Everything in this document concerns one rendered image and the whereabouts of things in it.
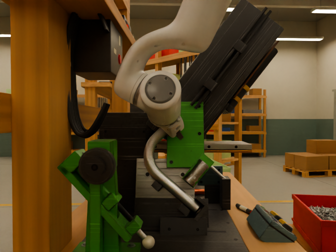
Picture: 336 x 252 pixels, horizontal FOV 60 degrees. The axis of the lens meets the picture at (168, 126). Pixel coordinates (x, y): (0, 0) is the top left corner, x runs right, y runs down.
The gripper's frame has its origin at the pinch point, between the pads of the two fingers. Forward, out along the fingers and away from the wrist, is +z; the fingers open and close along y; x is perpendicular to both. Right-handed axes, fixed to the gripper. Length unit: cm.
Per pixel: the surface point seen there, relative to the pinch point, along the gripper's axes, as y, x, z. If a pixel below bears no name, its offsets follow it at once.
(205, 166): -16.5, 0.5, -0.6
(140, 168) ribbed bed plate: -2.8, 14.1, 4.4
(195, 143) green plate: -9.4, -3.0, 2.8
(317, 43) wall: 14, -697, 829
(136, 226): -15.3, 22.9, -20.0
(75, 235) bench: -3.7, 40.8, 3.2
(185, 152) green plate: -9.2, 1.2, 2.9
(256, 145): -75, -288, 857
